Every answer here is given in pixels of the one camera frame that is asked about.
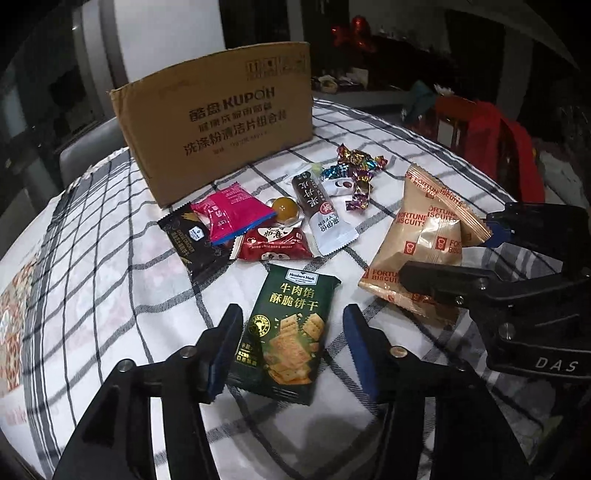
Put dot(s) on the pink snack packet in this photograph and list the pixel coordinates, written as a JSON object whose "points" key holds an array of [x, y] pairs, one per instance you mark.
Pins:
{"points": [[231, 212]]}

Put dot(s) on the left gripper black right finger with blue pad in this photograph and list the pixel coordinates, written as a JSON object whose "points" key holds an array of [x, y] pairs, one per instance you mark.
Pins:
{"points": [[473, 440]]}

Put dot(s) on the green cracker packet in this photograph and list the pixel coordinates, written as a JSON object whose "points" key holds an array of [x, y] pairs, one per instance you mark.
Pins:
{"points": [[281, 346]]}

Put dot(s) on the black snack bar packet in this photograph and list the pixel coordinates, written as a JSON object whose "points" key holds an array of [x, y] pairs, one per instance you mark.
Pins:
{"points": [[191, 240]]}

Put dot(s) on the checkered white tablecloth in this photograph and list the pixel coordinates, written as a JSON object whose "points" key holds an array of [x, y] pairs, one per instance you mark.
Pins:
{"points": [[104, 284]]}

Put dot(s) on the yellow round jelly cup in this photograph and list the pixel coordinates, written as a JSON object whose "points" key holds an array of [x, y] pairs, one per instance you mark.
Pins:
{"points": [[286, 210]]}

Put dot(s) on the red snack packet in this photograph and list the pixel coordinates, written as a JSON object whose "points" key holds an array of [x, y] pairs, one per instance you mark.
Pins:
{"points": [[271, 243]]}

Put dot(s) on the grey dining chair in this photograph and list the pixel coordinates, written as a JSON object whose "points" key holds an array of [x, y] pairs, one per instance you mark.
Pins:
{"points": [[89, 149]]}

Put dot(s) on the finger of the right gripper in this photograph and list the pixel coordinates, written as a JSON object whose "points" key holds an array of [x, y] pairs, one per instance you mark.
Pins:
{"points": [[555, 230], [446, 284]]}

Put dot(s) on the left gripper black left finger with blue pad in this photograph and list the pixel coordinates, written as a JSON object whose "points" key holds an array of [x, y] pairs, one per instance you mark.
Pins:
{"points": [[113, 438]]}

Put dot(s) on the brown cardboard box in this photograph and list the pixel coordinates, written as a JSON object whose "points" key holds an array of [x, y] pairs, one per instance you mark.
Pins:
{"points": [[197, 121]]}

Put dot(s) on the beige fortune biscuits bag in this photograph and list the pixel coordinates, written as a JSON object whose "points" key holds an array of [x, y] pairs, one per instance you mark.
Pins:
{"points": [[433, 225]]}

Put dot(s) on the white small candy packet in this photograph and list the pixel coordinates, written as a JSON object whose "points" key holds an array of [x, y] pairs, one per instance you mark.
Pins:
{"points": [[338, 187]]}

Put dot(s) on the colourful foil candy pile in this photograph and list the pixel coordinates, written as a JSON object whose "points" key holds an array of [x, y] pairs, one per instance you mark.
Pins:
{"points": [[359, 166]]}

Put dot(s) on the green small candy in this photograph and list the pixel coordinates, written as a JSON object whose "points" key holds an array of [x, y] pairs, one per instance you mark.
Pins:
{"points": [[316, 170]]}

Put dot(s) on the patterned table mat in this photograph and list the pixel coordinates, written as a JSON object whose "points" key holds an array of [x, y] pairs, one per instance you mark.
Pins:
{"points": [[13, 312]]}

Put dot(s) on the red heart balloons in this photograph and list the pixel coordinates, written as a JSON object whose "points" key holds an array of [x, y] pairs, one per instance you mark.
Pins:
{"points": [[357, 35]]}

